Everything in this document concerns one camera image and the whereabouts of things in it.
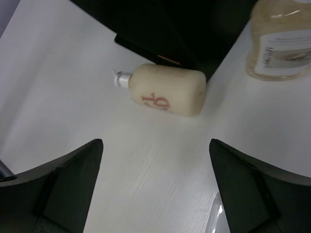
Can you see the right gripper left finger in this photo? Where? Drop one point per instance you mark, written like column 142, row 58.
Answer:
column 54, row 197

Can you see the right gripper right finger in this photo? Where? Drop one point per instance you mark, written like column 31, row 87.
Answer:
column 258, row 197

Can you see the white bottle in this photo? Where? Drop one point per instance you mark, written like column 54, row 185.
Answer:
column 217, row 221

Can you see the cream pump lotion bottle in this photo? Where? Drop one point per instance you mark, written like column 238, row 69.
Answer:
column 176, row 90

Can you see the amber soap bottle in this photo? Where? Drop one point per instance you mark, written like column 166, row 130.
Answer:
column 281, row 39

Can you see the black canvas bag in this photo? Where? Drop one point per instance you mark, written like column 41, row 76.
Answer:
column 190, row 34

